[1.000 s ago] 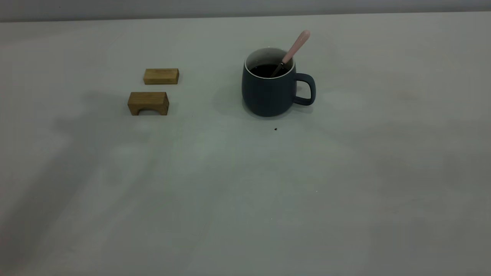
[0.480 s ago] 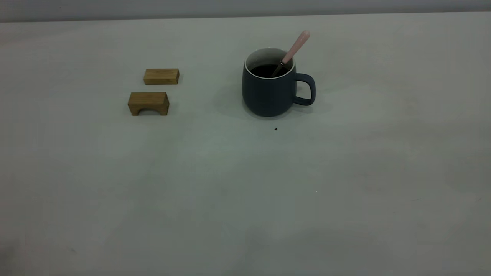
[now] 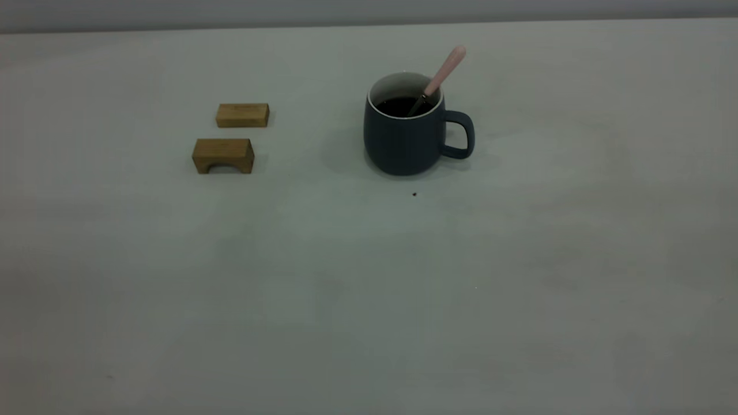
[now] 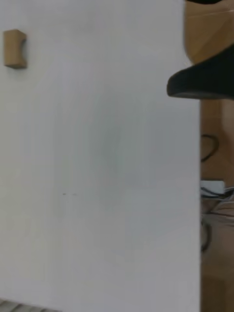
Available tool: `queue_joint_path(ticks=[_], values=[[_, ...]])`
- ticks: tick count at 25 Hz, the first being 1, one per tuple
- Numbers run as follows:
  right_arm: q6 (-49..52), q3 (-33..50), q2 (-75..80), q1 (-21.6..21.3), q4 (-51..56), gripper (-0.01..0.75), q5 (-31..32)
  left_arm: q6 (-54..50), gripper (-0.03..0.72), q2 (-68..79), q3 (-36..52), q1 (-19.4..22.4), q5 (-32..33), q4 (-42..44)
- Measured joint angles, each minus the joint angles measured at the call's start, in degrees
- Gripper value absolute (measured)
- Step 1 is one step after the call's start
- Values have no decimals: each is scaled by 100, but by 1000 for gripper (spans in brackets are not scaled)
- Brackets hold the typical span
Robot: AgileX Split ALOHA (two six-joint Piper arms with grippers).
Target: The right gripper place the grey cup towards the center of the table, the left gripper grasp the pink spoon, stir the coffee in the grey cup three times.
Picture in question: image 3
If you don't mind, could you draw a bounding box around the dark grey ceramic mug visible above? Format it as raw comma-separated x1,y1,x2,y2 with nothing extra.
363,71,476,176

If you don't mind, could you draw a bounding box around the pink handled metal spoon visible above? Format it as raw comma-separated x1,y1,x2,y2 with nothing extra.
408,46,467,118

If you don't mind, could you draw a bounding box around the black coffee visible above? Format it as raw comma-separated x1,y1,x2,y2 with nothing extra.
375,97,433,118

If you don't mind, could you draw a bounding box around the arched wooden block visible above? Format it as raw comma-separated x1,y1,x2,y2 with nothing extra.
191,138,255,175

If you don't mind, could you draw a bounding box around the flat wooden block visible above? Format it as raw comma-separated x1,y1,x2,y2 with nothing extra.
216,103,270,129

